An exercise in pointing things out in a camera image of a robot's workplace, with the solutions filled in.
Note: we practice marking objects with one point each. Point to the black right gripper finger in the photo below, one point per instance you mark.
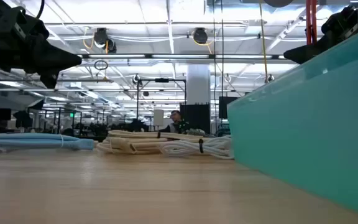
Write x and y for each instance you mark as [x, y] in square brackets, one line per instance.
[303, 53]

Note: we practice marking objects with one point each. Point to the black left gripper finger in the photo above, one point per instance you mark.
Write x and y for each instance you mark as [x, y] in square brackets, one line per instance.
[51, 80]
[51, 57]

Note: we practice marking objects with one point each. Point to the teal translucent plastic bin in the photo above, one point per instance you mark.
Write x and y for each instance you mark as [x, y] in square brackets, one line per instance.
[306, 130]

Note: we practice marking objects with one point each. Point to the red metal pole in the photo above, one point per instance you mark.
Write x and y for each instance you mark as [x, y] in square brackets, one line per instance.
[309, 18]

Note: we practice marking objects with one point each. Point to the black hanging panel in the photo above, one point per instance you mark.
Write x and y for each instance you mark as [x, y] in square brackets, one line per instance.
[224, 107]

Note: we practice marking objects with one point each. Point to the white building column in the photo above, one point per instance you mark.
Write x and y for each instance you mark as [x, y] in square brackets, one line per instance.
[198, 84]

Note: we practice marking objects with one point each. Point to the white sign board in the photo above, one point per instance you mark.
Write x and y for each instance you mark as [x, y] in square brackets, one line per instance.
[158, 117]

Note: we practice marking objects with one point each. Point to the black cabinet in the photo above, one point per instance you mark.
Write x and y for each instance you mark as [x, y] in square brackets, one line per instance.
[199, 116]

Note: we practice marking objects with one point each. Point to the long ceiling light bar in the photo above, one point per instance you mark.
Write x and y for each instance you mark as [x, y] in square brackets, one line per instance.
[179, 56]

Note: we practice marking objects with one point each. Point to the person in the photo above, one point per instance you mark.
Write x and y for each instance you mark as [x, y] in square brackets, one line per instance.
[176, 118]

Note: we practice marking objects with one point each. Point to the black metal frame stand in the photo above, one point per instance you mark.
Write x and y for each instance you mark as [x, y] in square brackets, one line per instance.
[162, 80]

